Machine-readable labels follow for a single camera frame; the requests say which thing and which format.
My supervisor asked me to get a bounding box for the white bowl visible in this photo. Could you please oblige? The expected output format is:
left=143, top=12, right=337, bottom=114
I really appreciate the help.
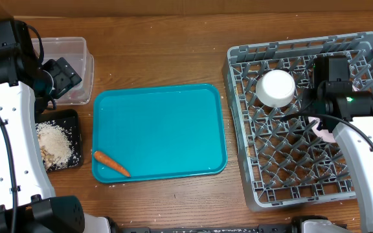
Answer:
left=256, top=70, right=296, bottom=107

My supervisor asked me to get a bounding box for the orange carrot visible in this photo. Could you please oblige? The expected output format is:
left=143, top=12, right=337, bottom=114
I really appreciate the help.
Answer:
left=94, top=151, right=131, bottom=177

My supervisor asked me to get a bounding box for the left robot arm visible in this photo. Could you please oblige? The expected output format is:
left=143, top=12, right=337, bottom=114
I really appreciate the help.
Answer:
left=0, top=18, right=119, bottom=233

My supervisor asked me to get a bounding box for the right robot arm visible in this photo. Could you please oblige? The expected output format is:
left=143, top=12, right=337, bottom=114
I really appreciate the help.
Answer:
left=302, top=56, right=373, bottom=232

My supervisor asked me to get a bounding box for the grey dishwasher rack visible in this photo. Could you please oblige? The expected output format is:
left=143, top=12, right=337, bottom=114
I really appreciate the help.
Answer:
left=222, top=32, right=373, bottom=212

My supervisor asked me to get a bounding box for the clear plastic bin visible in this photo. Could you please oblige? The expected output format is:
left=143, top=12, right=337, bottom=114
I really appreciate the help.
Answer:
left=42, top=37, right=94, bottom=105

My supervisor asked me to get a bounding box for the black plastic tray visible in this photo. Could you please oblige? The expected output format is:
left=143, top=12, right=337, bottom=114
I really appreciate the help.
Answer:
left=36, top=109, right=84, bottom=172

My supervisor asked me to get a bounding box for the white rice pile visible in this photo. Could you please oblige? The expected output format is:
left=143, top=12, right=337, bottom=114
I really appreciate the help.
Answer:
left=36, top=122, right=74, bottom=170

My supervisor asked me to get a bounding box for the peanut shells pile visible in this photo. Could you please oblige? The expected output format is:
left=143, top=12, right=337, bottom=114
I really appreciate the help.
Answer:
left=40, top=146, right=55, bottom=170

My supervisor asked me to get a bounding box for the teal serving tray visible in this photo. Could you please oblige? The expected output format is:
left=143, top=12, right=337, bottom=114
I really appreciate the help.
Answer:
left=92, top=83, right=228, bottom=183

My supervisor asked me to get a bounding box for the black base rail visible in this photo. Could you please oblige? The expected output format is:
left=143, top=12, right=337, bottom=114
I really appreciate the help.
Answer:
left=118, top=215, right=349, bottom=233

